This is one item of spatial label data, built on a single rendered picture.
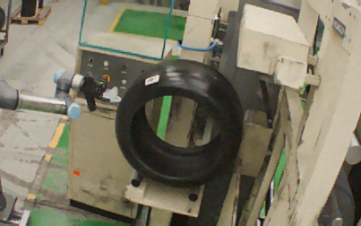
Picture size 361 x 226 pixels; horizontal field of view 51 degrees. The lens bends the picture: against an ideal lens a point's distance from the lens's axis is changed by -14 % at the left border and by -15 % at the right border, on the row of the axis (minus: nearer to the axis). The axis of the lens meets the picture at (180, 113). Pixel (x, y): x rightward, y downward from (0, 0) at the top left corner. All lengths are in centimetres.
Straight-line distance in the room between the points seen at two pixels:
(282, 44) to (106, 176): 184
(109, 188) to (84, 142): 38
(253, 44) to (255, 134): 81
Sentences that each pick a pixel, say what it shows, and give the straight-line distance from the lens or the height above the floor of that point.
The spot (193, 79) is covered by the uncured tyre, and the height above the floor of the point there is 145.
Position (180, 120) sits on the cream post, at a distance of 226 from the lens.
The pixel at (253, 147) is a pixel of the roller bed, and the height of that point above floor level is 108.
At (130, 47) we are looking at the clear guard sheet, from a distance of 258.
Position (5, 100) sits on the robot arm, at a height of 130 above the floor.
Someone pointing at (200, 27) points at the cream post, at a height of 160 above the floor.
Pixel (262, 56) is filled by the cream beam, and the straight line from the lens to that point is 147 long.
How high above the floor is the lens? 207
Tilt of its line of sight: 24 degrees down
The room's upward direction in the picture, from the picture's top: 11 degrees clockwise
